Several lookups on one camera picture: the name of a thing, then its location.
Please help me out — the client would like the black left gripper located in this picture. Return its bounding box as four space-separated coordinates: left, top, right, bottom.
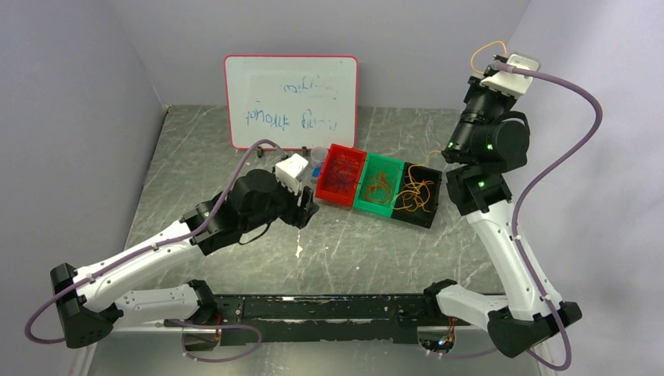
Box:
242 164 319 233

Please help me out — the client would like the dark purple cable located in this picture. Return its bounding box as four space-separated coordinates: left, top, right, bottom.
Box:
327 155 362 201

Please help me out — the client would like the orange cable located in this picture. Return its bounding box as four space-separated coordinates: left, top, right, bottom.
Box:
362 173 392 204

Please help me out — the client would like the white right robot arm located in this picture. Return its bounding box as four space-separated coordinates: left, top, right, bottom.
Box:
422 75 583 358

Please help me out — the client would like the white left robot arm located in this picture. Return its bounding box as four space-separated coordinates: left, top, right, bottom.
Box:
51 162 319 349

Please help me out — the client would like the clear plastic cup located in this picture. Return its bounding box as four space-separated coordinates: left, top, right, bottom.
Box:
309 146 329 168

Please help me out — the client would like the red plastic bin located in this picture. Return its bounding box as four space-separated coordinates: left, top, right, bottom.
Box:
315 143 368 207

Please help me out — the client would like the pink framed whiteboard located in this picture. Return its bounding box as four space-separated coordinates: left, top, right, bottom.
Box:
223 54 359 150

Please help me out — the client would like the black plastic bin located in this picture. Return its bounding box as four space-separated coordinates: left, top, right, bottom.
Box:
391 162 442 229

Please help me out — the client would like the green plastic bin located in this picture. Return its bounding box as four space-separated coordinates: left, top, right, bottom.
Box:
352 153 405 217

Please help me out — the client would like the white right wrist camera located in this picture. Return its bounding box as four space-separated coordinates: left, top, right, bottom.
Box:
479 52 541 99

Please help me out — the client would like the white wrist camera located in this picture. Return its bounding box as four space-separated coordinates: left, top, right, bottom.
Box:
479 52 541 99
274 154 309 196

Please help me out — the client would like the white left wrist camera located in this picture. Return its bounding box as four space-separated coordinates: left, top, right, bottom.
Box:
274 154 309 196

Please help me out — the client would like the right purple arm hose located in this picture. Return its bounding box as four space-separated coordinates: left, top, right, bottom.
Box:
425 61 604 372

